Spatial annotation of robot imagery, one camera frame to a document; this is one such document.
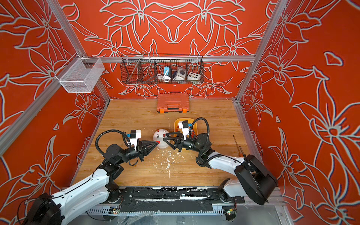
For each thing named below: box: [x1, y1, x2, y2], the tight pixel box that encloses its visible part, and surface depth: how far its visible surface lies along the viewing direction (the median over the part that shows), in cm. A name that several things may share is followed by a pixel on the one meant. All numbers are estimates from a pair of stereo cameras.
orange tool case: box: [156, 93, 190, 114], surface depth 115 cm
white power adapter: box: [175, 67, 187, 81], surface depth 93 cm
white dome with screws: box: [152, 128, 170, 149], surface depth 87 cm
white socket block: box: [187, 72, 201, 81], surface depth 96 cm
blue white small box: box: [163, 66, 170, 76], surface depth 85 cm
